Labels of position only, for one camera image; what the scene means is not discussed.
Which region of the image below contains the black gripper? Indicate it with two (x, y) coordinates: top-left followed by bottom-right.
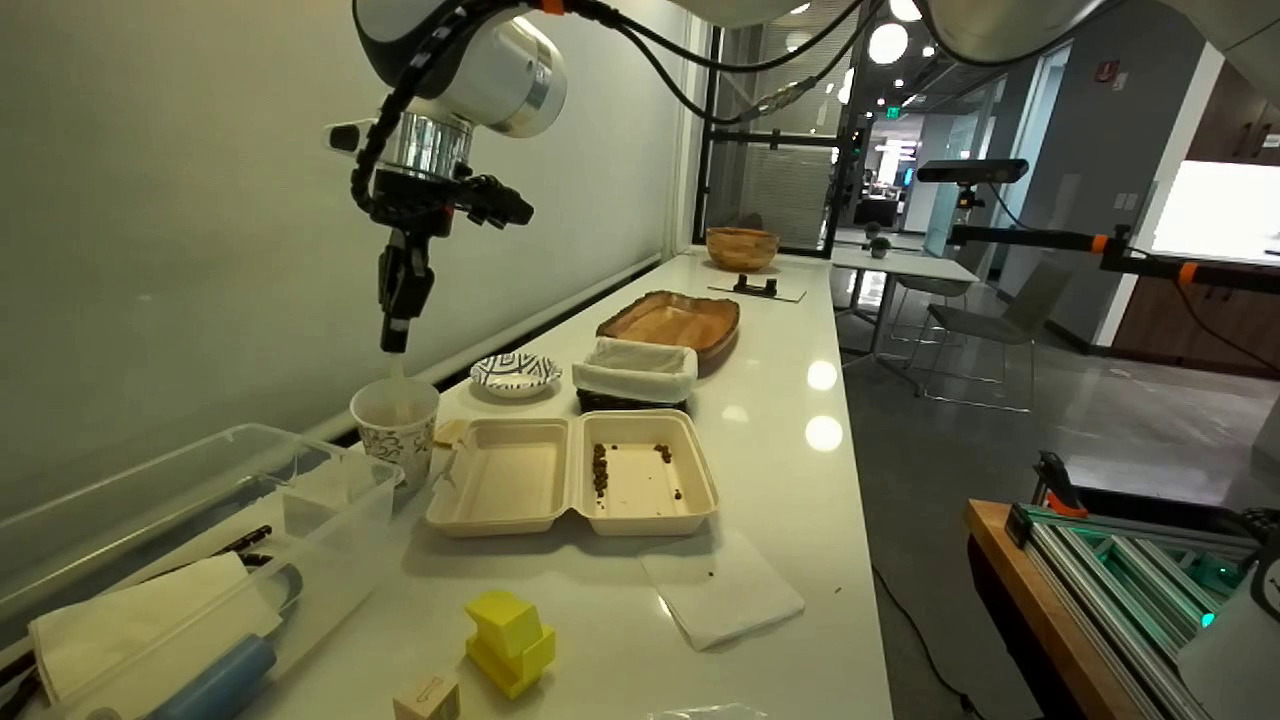
(359, 169), (473, 355)

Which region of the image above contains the wooden mounting board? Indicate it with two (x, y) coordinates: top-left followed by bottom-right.
(962, 496), (1164, 720)

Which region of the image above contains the black floor cable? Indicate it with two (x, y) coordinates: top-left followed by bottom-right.
(871, 565), (991, 720)

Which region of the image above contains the small wooden cube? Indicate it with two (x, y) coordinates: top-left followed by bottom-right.
(393, 665), (462, 720)

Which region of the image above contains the black stereo camera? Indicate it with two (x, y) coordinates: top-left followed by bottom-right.
(917, 154), (1033, 186)

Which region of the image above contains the beige clamshell takeout container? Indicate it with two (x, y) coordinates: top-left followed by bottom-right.
(418, 404), (724, 542)

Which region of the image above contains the black and orange clamp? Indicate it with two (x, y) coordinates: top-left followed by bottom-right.
(1033, 446), (1112, 523)

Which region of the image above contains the black camera boom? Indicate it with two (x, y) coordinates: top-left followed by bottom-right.
(947, 218), (1280, 292)

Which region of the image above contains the dark basket with white liner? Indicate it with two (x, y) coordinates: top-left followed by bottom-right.
(567, 336), (700, 414)

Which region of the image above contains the woven wicker basket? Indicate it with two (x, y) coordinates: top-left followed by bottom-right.
(704, 215), (778, 275)

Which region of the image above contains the white tissue cloth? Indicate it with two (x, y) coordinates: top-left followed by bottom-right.
(27, 547), (291, 706)

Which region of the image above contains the clear plastic storage bin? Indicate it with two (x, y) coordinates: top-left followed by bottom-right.
(0, 421), (406, 720)

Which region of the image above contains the white patterned paper cup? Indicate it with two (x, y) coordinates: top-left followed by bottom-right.
(347, 374), (442, 500)

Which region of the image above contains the aluminium profile base frame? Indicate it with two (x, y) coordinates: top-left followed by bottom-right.
(1007, 491), (1280, 720)

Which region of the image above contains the black and white patterned plate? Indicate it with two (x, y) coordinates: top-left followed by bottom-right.
(467, 350), (567, 404)

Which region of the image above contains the yellow toy block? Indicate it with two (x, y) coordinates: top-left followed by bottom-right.
(459, 587), (558, 702)

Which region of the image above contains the blue marker tube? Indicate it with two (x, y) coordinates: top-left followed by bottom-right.
(153, 630), (282, 720)

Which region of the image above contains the brown wooden tray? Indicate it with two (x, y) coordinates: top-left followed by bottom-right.
(591, 286), (744, 380)

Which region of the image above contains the white paper napkin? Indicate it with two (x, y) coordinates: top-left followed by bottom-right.
(641, 527), (807, 651)

